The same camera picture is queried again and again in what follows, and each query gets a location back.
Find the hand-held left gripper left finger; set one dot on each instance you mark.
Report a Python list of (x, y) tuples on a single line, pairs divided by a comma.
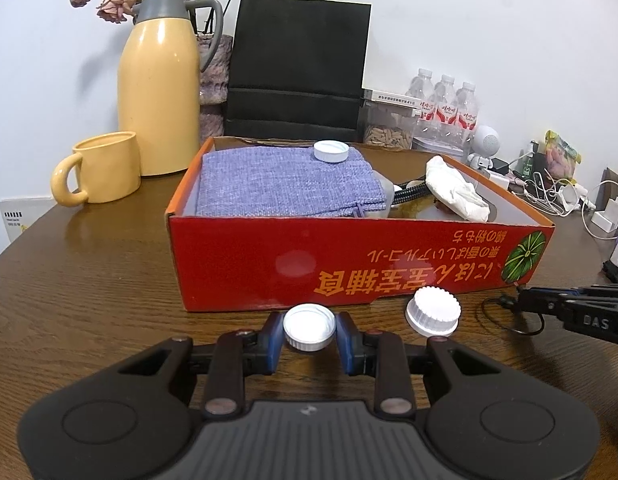
[(274, 345)]

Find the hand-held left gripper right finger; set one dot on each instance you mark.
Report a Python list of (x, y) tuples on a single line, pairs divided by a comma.
[(348, 345)]

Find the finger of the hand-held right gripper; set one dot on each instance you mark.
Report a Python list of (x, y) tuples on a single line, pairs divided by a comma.
[(544, 300)]

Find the smooth white bottle cap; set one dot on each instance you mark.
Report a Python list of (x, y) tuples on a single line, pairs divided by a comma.
[(331, 151), (309, 327)]

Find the red cardboard box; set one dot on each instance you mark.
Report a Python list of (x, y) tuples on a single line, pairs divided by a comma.
[(339, 260)]

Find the ribbed white bottle cap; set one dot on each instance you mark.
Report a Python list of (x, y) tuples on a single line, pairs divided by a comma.
[(434, 310)]

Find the white and yellow cloth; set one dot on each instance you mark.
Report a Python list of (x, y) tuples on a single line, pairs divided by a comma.
[(454, 190)]

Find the purple knitted cloth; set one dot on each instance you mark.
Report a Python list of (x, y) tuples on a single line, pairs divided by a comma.
[(279, 185)]

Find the white charger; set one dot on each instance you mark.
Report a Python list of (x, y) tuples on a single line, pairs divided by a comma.
[(499, 181), (605, 217), (571, 197)]

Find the small green bottle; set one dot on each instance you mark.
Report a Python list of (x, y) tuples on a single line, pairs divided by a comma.
[(531, 165)]

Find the black power adapter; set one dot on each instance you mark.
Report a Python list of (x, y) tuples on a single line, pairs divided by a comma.
[(500, 165)]

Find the yellow green snack packet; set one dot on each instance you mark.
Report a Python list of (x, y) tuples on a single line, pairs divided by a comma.
[(561, 155)]

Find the white robot figurine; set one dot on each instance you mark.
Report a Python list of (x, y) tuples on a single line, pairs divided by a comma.
[(486, 140)]

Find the clear seed container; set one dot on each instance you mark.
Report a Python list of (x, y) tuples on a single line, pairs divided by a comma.
[(389, 135)]

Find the yellow mug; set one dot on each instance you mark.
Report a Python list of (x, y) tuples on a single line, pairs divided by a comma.
[(109, 170)]

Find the flat white box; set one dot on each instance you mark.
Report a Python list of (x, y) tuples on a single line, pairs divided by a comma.
[(389, 96)]

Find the yellow thermos jug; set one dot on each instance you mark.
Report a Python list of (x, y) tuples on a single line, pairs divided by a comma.
[(159, 100)]

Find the pink marbled vase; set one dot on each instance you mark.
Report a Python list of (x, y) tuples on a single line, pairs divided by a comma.
[(214, 80)]

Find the black paper bag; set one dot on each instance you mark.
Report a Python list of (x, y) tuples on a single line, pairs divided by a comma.
[(299, 60)]

